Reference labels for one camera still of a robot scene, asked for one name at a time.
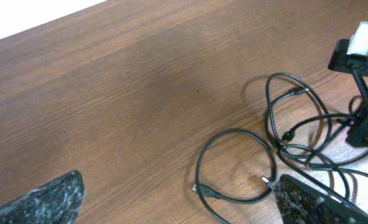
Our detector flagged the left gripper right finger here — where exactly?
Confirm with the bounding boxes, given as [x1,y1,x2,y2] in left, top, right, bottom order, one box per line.
[272,174,368,224]

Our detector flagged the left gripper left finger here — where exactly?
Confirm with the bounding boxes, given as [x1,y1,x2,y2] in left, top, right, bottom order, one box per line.
[0,170,86,223]

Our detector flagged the black USB cable bundle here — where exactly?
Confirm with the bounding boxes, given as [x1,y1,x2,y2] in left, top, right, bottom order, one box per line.
[263,72,368,218]

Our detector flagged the black micro USB cable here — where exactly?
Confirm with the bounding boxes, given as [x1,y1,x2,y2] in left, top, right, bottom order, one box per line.
[192,129,279,224]

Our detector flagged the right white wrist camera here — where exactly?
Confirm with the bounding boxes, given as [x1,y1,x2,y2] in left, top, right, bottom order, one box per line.
[328,21,368,77]

